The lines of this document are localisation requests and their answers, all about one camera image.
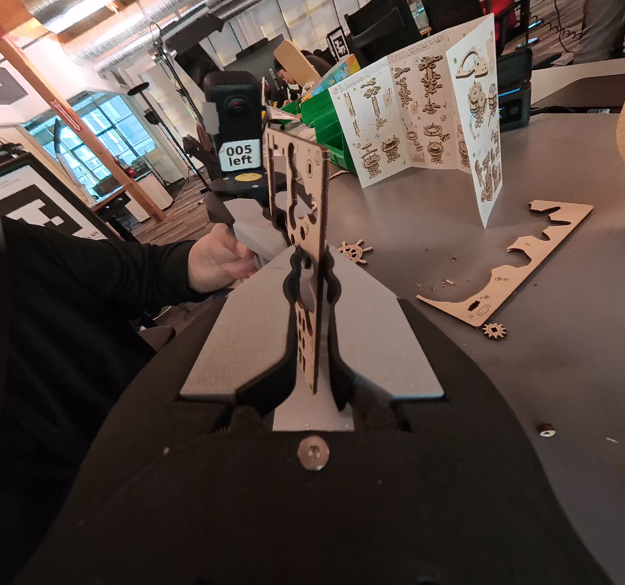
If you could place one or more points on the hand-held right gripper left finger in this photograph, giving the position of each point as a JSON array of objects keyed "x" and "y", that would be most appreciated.
[{"x": 244, "y": 345}]

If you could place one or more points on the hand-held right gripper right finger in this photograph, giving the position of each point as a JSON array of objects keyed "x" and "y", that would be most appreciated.
[{"x": 381, "y": 345}]

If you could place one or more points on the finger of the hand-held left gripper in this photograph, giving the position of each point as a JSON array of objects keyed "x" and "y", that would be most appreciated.
[{"x": 254, "y": 233}]

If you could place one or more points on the punched plywood parts sheet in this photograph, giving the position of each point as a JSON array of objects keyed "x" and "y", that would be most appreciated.
[{"x": 312, "y": 189}]

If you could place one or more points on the person's left forearm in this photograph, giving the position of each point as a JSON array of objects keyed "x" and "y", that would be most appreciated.
[{"x": 97, "y": 272}]

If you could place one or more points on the person's left hand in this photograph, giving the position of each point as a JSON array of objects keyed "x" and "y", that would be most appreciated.
[{"x": 215, "y": 262}]

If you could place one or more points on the small green plastic bin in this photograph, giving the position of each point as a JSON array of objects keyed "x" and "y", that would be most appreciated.
[{"x": 290, "y": 108}]

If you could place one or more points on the black tripod stand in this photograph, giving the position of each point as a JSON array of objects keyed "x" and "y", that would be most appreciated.
[{"x": 168, "y": 121}]

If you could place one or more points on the rounded wooden board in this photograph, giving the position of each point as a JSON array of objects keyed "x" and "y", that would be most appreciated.
[{"x": 295, "y": 62}]

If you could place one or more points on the empty plywood sheet offcut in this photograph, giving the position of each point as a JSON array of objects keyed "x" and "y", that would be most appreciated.
[{"x": 459, "y": 304}]

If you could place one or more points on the large green plastic bin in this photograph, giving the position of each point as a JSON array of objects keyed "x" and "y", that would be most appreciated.
[{"x": 327, "y": 121}]

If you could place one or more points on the wooden ship wheel part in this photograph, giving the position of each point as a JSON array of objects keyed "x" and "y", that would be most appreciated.
[{"x": 352, "y": 252}]

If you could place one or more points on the small wooden gear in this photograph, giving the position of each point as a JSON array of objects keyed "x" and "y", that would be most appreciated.
[{"x": 488, "y": 327}]

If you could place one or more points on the colourful printed box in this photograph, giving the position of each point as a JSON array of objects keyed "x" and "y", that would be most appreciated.
[{"x": 342, "y": 73}]

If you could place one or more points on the black and white marker tag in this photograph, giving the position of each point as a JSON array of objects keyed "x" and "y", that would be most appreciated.
[{"x": 337, "y": 44}]

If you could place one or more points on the red fire extinguisher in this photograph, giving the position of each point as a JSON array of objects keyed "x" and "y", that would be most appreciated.
[{"x": 130, "y": 167}]

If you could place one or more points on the folded paper instruction leaflet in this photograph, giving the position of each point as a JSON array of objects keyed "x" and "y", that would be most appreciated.
[{"x": 420, "y": 106}]

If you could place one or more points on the framed marker sign board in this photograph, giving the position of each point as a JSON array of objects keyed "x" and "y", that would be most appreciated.
[{"x": 44, "y": 194}]

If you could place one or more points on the person's black top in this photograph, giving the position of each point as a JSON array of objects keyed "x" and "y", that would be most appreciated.
[{"x": 39, "y": 424}]

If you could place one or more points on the black portable power station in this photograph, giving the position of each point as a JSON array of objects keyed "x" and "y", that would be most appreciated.
[{"x": 515, "y": 106}]

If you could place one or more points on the red chair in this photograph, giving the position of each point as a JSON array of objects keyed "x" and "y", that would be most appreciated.
[{"x": 503, "y": 6}]

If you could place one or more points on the wooden support post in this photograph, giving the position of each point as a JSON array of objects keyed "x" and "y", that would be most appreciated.
[{"x": 83, "y": 131}]

